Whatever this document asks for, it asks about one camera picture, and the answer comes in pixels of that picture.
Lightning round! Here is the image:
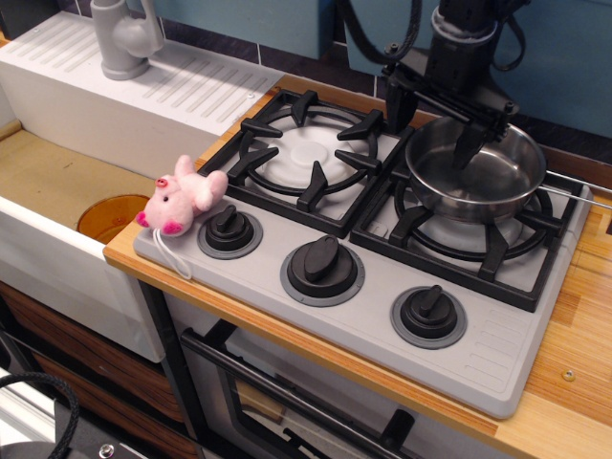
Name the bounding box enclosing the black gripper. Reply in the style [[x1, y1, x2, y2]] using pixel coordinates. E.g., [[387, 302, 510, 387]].
[[384, 23, 518, 170]]

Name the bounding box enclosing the stainless steel pan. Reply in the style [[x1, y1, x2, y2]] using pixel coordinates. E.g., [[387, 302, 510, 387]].
[[404, 118, 596, 224]]

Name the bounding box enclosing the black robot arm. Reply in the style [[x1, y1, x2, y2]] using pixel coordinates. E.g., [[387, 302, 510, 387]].
[[338, 0, 526, 169]]

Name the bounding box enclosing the black middle stove knob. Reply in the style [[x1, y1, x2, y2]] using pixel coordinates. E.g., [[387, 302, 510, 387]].
[[280, 235, 365, 308]]

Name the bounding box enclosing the black stove knob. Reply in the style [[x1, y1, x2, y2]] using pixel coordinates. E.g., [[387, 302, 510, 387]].
[[197, 205, 263, 260], [390, 285, 468, 350], [280, 235, 365, 308]]

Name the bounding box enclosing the grey toy stove top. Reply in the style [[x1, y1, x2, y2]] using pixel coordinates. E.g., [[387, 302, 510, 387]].
[[132, 88, 595, 421]]

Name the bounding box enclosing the black right stove knob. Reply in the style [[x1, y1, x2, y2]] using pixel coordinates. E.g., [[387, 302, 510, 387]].
[[390, 285, 468, 350]]

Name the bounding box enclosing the black left stove knob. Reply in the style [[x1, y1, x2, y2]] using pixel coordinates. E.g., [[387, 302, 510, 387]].
[[197, 205, 263, 260]]

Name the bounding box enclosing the black left burner grate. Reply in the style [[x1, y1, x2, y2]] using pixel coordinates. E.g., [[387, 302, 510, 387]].
[[199, 90, 408, 238]]

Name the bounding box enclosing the black burner grate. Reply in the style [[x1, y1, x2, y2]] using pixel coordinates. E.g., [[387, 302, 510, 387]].
[[350, 165, 588, 313], [199, 90, 408, 238]]

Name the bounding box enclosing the black right burner grate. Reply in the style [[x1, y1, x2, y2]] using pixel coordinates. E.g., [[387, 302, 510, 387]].
[[350, 165, 588, 313]]

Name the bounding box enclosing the pink stuffed pig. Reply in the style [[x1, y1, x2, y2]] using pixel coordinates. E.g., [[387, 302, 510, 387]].
[[135, 155, 229, 279]]

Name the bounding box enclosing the grey toy faucet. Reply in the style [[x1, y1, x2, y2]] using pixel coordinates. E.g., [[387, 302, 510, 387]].
[[90, 0, 164, 81]]

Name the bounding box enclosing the orange plastic plate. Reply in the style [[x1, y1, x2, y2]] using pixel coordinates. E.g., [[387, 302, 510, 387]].
[[76, 194, 148, 244]]

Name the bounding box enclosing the white toy sink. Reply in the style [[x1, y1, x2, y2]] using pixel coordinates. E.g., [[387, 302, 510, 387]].
[[1, 12, 281, 362]]

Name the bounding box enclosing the wooden drawer cabinet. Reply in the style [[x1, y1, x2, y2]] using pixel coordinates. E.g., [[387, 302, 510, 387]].
[[1, 284, 201, 458]]

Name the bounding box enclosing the oven door with black handle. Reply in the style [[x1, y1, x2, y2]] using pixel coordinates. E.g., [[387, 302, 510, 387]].
[[179, 319, 488, 458]]

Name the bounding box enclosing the black braided cable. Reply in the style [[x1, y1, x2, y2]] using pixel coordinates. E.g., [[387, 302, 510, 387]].
[[0, 372, 80, 459]]

